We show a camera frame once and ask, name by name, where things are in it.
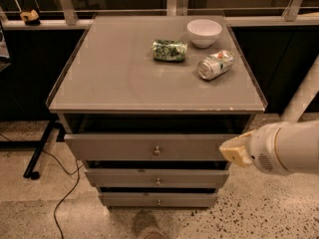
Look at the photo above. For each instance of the grey middle drawer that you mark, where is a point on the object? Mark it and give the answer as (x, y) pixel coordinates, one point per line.
(157, 178)

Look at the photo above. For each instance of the silver soda can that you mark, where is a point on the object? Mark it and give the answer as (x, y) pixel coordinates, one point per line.
(214, 65)

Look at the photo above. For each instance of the metal window railing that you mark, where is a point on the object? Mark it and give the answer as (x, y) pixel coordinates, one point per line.
(238, 13)

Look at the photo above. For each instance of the grey drawer cabinet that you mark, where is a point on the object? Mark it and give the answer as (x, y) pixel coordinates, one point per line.
(114, 85)

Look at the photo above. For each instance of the grey drawer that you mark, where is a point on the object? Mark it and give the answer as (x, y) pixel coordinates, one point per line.
(157, 178)
(147, 147)
(175, 200)

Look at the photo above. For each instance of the black metal table leg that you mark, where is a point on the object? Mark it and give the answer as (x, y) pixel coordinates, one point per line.
(36, 145)

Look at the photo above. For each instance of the white bowl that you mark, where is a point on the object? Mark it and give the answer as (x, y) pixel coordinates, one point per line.
(203, 33)

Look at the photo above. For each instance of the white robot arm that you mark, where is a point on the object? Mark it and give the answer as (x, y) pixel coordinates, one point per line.
(280, 148)

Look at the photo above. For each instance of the yellow black object on ledge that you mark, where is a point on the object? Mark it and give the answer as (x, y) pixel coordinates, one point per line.
(30, 17)

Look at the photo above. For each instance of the white diagonal post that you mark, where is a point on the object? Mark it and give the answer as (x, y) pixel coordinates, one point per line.
(304, 95)

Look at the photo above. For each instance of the green crushed can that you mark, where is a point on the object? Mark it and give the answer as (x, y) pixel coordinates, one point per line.
(168, 50)

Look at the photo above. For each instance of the grey top drawer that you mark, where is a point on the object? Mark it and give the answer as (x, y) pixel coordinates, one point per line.
(147, 147)

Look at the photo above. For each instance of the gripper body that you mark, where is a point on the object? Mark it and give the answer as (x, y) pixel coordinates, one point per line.
(261, 147)

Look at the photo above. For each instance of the grey bottom drawer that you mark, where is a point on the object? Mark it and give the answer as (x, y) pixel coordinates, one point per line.
(175, 200)

